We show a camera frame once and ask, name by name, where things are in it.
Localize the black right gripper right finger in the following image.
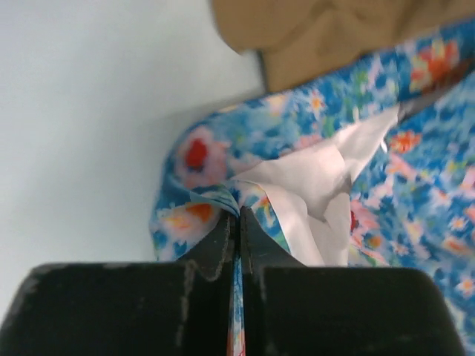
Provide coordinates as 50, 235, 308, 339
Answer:
239, 208, 465, 355

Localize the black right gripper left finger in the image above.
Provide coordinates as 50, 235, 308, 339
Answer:
1, 214, 235, 355

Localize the blue floral garment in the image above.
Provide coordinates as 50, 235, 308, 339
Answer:
150, 19, 474, 355

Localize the tan brown skirt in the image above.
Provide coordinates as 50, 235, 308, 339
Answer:
212, 0, 474, 92

